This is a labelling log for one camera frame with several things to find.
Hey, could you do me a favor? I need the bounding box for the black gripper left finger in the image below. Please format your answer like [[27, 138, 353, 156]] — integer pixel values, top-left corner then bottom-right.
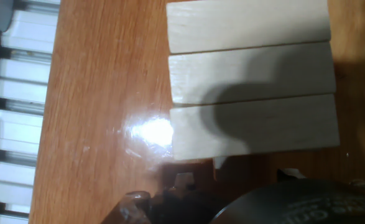
[[101, 190, 154, 224]]

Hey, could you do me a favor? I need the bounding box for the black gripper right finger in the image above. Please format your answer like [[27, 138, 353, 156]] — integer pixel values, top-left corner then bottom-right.
[[152, 172, 216, 224]]

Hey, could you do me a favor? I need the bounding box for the pale wooden jenga block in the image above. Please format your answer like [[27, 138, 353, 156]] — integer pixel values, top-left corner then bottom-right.
[[168, 42, 337, 105], [169, 93, 341, 161], [165, 0, 331, 54]]

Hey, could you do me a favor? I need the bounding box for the orange wooden board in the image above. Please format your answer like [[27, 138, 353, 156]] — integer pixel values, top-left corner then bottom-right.
[[28, 0, 365, 224]]

